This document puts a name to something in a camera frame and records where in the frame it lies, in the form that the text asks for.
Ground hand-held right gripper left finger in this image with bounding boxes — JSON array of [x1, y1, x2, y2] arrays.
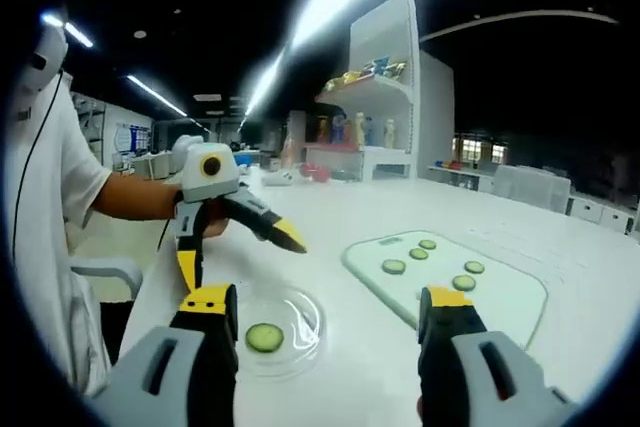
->
[[92, 283, 240, 427]]

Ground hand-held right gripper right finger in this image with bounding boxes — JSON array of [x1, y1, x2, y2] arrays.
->
[[417, 285, 576, 427]]

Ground group of cucumber slices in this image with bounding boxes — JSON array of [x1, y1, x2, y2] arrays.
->
[[380, 238, 487, 294]]

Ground single round cucumber slice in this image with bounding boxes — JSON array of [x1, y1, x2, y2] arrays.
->
[[244, 322, 286, 354]]

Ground clear petri dish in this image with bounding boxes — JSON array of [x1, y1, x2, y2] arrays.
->
[[231, 282, 330, 379]]

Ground person's left hand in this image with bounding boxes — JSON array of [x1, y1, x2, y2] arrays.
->
[[201, 199, 233, 240]]

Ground white handheld controller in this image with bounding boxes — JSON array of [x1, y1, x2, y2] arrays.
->
[[261, 171, 297, 188]]

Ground red round objects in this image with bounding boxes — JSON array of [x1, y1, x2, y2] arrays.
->
[[299, 162, 332, 184]]

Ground pink drink bottle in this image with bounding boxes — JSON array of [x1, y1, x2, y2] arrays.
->
[[281, 133, 297, 171]]

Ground white green-edged cutting board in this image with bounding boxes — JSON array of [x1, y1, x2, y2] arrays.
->
[[340, 229, 549, 351]]

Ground grey chair armrest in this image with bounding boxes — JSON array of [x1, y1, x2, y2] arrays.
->
[[69, 257, 145, 304]]

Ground short ceiling light strip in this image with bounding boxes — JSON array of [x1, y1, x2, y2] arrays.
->
[[126, 75, 189, 118]]

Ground clear glass bowl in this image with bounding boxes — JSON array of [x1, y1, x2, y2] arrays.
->
[[328, 166, 365, 183]]

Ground person in white shirt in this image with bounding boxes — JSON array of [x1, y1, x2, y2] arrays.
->
[[0, 70, 114, 398]]

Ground white desk partition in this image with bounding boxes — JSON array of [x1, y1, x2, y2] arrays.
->
[[491, 163, 572, 215]]

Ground blue yellow snack packet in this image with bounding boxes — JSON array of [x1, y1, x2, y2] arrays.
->
[[367, 57, 408, 80]]

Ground white worn device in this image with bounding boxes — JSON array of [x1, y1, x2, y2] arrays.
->
[[18, 20, 70, 94]]

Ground white storage cabinets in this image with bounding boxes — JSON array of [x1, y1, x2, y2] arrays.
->
[[568, 193, 637, 234]]

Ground white display shelf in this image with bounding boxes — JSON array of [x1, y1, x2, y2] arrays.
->
[[304, 0, 457, 183]]

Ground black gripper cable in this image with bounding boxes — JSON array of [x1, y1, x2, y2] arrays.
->
[[156, 218, 175, 252]]

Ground blue wall board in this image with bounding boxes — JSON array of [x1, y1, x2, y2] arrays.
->
[[113, 121, 153, 155]]

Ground black device cable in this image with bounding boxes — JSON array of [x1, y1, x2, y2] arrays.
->
[[11, 70, 67, 259]]

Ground curved white ceiling rail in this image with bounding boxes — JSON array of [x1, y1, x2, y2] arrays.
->
[[418, 8, 620, 44]]

